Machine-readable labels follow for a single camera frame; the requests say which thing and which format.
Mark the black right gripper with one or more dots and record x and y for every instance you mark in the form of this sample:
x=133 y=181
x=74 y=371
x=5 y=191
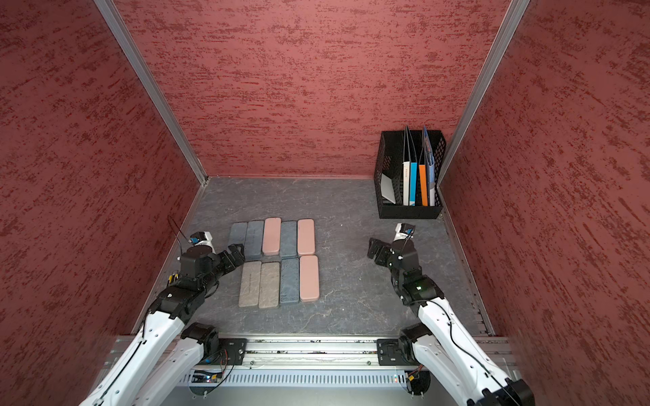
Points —
x=383 y=249

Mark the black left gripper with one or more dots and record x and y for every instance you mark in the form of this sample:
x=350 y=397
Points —
x=239 y=257

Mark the grey case with black glasses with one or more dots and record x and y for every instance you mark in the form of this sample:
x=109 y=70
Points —
x=253 y=241

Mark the case with red lining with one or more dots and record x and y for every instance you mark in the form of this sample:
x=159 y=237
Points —
x=269 y=285

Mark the pink case with tortoise sunglasses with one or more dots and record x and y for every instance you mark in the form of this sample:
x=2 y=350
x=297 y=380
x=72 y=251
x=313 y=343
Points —
x=271 y=236

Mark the grey case with purple glasses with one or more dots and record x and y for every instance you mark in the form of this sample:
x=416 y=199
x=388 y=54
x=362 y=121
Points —
x=289 y=281

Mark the case with clear yellow glasses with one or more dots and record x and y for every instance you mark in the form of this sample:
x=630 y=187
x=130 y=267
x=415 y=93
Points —
x=288 y=240

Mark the pink case with yellow glasses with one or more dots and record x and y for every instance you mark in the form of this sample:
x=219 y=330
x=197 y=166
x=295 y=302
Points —
x=309 y=278

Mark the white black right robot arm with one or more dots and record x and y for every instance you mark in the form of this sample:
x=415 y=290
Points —
x=439 y=342

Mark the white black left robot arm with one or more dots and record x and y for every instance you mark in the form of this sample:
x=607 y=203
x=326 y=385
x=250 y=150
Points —
x=167 y=346

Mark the cyan book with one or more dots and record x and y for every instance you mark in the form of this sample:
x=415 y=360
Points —
x=413 y=171

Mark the orange book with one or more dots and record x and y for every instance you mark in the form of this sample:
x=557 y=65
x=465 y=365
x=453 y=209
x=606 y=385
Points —
x=423 y=181

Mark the black mesh file holder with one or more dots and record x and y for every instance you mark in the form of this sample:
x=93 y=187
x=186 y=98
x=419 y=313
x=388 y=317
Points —
x=388 y=176

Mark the white book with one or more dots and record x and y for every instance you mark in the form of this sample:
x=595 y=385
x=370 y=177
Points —
x=406 y=168

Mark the blue book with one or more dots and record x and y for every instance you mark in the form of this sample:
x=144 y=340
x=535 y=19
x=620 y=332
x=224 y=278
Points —
x=429 y=166

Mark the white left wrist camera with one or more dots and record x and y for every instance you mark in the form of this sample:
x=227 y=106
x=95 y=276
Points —
x=202 y=238

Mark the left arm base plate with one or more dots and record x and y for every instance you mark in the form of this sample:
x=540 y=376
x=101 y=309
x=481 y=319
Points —
x=225 y=351

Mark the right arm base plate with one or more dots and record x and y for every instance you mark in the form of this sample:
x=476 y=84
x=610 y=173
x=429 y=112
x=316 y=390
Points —
x=395 y=352

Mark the aluminium front rail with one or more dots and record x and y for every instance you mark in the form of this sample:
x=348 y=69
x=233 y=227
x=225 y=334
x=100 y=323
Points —
x=310 y=360

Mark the aluminium corner post left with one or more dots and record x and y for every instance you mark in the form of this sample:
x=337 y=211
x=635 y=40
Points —
x=116 y=25

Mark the aluminium corner post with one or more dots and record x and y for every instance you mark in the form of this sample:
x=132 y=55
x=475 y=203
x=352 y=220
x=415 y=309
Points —
x=502 y=40
x=116 y=25

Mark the aluminium corner post right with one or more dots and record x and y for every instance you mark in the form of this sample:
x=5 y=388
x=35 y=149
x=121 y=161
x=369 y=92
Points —
x=502 y=40

